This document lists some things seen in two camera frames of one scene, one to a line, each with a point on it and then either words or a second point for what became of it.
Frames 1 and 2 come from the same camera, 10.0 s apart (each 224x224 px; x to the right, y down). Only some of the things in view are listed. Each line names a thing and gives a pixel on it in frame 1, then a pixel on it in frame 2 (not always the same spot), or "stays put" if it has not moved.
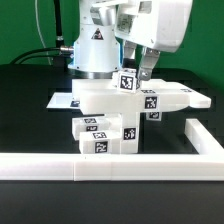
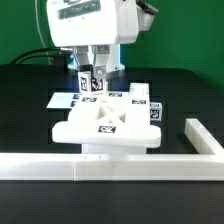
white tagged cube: x=154 y=116 stays put
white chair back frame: x=99 y=96 -> x=112 y=118
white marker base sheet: x=62 y=100 stays put
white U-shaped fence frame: x=206 y=165 stays put
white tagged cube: x=125 y=80 -> x=90 y=85
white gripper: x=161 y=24 -> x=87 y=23
